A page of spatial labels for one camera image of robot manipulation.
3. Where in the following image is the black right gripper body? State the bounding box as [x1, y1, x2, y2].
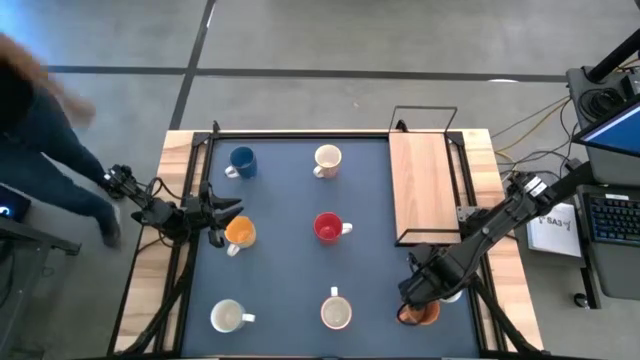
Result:
[398, 247, 471, 309]

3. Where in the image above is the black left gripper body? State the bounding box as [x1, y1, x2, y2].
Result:
[180, 180, 229, 250]

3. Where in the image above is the yellow mug with white handle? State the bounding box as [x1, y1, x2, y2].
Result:
[223, 215, 258, 258]

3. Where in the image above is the plain orange mug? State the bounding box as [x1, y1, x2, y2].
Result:
[398, 299, 443, 327]

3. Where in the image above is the blue mug with white handle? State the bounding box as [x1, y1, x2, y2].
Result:
[224, 145, 259, 180]

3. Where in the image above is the green lattice-patterned mug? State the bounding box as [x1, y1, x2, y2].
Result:
[209, 298, 257, 334]

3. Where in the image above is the grey diamond-patterned mug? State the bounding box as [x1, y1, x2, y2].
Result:
[319, 286, 354, 331]

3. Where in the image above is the red mug with white handle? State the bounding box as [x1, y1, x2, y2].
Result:
[313, 211, 354, 246]

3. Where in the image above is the red floral-patterned cream mug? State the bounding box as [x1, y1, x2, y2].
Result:
[312, 144, 344, 180]

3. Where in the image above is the blue-grey table mat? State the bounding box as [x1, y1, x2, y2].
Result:
[180, 137, 482, 359]

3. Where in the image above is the white paper sign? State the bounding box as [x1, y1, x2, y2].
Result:
[526, 201, 584, 259]

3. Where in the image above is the person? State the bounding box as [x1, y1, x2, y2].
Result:
[0, 32, 122, 250]

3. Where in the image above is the grey side table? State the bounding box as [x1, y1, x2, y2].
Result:
[0, 214, 82, 360]

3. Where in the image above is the laptop computer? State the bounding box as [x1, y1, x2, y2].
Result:
[565, 63, 640, 310]

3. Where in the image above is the dark device with blue light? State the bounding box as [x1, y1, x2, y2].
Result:
[0, 183, 32, 224]

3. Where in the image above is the black keyboard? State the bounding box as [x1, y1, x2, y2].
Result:
[583, 192, 640, 247]

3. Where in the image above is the computer monitor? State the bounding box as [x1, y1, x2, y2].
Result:
[572, 94, 640, 159]

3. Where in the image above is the black pole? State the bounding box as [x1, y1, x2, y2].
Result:
[585, 42, 640, 84]

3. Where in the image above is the wooden shelf with black frame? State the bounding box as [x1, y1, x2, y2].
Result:
[388, 105, 464, 248]

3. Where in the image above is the black metal table frame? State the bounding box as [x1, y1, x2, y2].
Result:
[107, 119, 546, 360]

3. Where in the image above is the yellow floor cable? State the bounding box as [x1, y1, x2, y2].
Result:
[492, 97, 572, 156]

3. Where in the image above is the black floor cable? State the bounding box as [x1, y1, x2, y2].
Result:
[492, 97, 584, 184]

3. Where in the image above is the coiled black cable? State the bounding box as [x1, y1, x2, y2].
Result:
[578, 87, 626, 120]

